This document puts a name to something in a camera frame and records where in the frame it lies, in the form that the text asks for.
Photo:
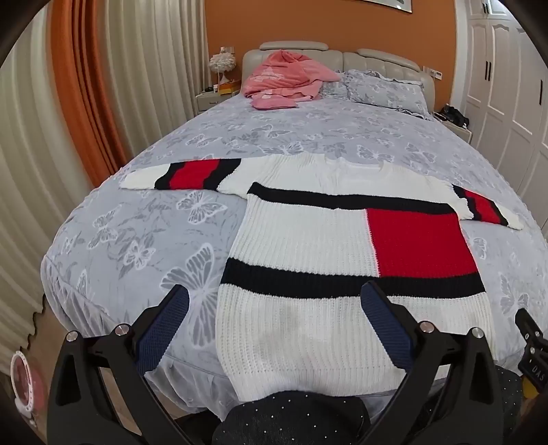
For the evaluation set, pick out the orange box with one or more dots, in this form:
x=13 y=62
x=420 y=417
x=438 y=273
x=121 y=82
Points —
x=227 y=88

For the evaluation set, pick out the framed wall picture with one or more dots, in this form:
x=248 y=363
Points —
x=394 y=4

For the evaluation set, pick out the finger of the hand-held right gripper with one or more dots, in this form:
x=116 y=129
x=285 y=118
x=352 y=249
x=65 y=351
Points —
x=525 y=323

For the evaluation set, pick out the white red black knit sweater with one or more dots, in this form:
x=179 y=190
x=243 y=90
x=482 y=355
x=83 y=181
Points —
x=299 y=222

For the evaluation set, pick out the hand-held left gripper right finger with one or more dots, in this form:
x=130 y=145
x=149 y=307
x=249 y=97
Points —
x=385 y=329

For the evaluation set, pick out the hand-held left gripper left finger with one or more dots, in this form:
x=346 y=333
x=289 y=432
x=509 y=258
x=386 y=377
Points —
x=165 y=329

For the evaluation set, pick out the orange curtain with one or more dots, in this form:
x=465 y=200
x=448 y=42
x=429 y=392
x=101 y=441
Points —
x=85 y=77

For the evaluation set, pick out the pink blanket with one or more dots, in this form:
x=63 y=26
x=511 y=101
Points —
x=287 y=72

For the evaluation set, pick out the grey butterfly print duvet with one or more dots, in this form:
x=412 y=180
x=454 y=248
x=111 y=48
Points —
x=141 y=239

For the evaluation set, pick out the white sheer curtain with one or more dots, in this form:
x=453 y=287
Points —
x=30 y=171
x=158 y=64

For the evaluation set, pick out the white panelled wardrobe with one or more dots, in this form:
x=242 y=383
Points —
x=505 y=85

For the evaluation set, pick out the white feather table lamp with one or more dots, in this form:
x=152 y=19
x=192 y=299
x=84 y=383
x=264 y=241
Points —
x=222 y=62

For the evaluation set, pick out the pink folded garment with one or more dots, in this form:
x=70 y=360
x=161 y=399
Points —
x=274 y=102

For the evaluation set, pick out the round pink white fan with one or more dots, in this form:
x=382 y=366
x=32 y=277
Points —
x=26 y=385

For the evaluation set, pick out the white nightstand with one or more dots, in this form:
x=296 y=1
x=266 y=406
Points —
x=209 y=102
x=460 y=130

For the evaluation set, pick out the grey butterfly print pillow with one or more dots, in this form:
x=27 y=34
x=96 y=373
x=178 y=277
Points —
x=385 y=92
x=334 y=90

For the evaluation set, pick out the beige padded headboard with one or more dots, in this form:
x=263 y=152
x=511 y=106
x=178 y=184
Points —
x=385 y=60

